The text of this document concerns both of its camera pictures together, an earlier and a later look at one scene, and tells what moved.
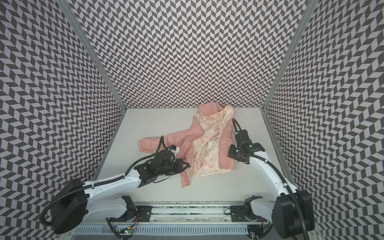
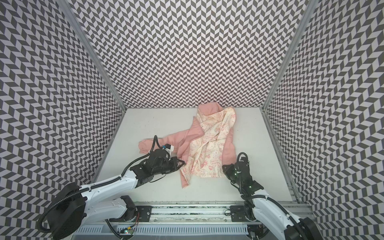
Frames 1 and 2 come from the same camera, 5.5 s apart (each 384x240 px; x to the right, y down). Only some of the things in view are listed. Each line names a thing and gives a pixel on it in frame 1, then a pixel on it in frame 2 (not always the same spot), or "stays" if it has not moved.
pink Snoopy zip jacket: (204, 141) stays
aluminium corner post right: (311, 7) stays
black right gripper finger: (232, 152) to (229, 170)
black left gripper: (179, 167) stays
